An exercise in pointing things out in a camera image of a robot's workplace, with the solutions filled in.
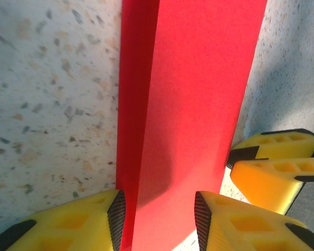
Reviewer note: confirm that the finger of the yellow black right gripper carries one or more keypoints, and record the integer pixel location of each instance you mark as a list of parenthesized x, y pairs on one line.
[(267, 180), (285, 146)]

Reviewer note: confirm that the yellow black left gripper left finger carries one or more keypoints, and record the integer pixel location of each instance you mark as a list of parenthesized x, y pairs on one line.
[(68, 227)]

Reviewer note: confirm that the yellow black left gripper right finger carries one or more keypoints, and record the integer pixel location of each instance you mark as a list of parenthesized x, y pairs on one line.
[(238, 227)]

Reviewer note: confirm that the red paper sheet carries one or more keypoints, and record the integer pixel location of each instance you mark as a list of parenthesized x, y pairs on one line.
[(188, 91)]

